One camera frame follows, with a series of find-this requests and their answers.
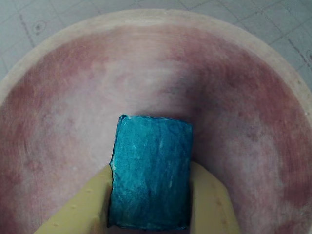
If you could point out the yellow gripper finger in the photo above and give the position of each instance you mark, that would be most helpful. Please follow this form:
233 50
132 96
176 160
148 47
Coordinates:
83 212
209 209

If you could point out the blue block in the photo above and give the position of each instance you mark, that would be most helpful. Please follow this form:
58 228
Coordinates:
151 173

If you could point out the round wooden bowl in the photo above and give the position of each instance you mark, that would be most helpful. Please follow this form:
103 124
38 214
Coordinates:
73 97

